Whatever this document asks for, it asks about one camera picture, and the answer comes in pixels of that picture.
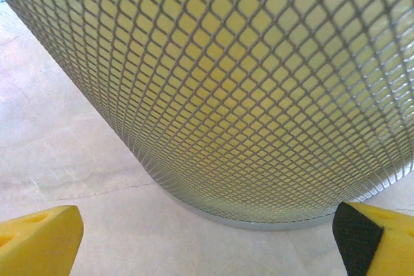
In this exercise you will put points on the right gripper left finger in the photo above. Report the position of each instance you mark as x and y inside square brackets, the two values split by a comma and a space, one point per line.
[39, 243]

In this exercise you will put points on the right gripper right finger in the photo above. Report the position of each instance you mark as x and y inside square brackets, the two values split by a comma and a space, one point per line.
[388, 247]

